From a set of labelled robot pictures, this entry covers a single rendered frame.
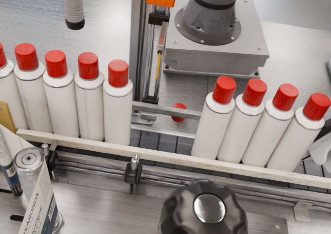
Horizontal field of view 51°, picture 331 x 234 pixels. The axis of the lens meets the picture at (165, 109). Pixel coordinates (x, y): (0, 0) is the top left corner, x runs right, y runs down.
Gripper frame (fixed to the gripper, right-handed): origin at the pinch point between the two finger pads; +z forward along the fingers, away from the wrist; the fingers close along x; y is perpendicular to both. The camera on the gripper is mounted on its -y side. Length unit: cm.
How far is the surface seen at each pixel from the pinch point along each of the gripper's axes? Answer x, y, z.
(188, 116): -21.7, -2.7, 9.8
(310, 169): 5.4, -0.3, 3.1
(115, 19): -37, -51, 33
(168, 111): -25.4, -2.7, 11.5
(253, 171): -7.7, 4.8, 6.9
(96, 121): -36.3, 2.1, 18.8
